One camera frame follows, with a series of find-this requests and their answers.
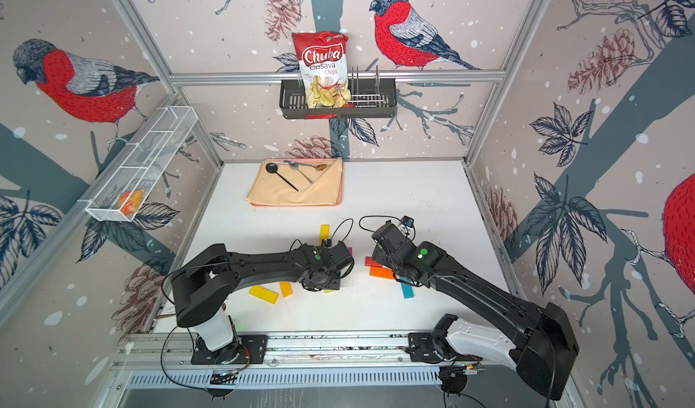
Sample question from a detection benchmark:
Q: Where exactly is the beige folded cloth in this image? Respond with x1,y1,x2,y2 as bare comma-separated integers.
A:
245,158,344,208

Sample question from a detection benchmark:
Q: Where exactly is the white wire wall basket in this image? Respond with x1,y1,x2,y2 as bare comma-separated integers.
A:
85,106,198,222

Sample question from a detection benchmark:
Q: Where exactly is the teal long block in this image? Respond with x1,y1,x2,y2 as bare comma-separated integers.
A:
400,283,414,299

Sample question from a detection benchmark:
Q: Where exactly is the red small block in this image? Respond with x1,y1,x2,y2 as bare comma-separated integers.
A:
365,257,383,268

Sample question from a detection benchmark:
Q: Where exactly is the orange small block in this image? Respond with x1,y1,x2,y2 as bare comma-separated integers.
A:
280,281,293,298

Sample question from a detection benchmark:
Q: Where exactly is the yellow long block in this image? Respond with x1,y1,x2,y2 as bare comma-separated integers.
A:
249,286,280,305

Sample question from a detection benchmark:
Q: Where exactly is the wooden spoon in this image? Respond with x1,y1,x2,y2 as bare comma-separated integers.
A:
296,163,328,171

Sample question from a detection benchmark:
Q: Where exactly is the silver spoon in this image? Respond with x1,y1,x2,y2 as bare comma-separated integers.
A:
284,160,314,185

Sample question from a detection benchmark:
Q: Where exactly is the red cassava chips bag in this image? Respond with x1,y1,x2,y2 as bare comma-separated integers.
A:
291,31,351,109

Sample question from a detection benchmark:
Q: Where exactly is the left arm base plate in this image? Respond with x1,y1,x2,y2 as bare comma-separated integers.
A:
191,334,269,366

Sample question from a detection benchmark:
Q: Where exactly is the orange long block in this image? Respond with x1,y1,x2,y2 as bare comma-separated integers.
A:
369,267,395,279

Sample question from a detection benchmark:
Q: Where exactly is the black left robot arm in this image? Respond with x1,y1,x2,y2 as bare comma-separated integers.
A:
170,241,355,354

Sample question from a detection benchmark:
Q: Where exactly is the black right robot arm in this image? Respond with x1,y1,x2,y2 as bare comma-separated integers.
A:
372,222,580,401

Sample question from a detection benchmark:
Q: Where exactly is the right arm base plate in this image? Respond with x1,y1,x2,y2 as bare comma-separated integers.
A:
405,332,483,365

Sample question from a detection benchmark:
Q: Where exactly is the aluminium rail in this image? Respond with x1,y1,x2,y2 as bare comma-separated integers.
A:
112,325,512,368

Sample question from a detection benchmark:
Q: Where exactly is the black wire rack basket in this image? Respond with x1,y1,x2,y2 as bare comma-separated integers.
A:
280,71,397,119

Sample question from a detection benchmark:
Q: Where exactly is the orange fruit in basket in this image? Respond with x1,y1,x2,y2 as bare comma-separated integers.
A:
116,190,145,217

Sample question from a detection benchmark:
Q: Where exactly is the black ladle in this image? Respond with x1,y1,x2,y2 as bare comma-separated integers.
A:
265,163,299,192

